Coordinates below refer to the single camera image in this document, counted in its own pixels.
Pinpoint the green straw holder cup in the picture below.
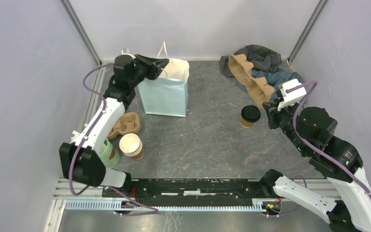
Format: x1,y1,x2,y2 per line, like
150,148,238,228
99,139,120,168

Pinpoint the blue crumpled cloth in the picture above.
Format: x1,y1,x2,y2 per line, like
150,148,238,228
233,70,304,95

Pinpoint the purple cable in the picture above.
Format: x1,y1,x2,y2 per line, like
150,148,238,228
265,80,371,228
68,62,159,217

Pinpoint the black coffee cup lid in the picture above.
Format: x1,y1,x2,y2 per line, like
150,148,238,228
241,105,261,123

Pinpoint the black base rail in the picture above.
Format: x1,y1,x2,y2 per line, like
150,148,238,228
102,178,283,216

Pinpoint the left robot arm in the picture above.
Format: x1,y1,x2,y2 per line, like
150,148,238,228
59,54,169,197

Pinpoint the brown paper coffee cup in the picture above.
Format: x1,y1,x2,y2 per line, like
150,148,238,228
240,117,255,128

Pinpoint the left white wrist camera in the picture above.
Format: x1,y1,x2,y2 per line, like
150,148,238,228
121,48,136,59

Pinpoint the stack of paper cups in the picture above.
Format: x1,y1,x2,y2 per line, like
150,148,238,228
119,133,144,160

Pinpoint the brown cardboard cup carrier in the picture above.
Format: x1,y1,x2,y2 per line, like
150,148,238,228
228,54,275,108
107,112,141,139

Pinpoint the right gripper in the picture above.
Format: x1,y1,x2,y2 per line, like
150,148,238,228
262,94,310,152

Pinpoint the light blue paper bag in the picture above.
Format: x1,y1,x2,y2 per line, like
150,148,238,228
138,42,189,117

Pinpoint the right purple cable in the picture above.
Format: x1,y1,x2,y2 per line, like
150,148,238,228
265,80,371,228

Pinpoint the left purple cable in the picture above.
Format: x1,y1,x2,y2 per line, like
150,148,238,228
68,62,159,217

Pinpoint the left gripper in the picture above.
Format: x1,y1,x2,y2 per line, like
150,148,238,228
129,55,170,88

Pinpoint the grey crumpled cloth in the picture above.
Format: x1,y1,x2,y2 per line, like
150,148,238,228
233,44,282,73

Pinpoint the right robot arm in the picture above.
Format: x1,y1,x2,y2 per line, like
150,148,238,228
259,100,371,232

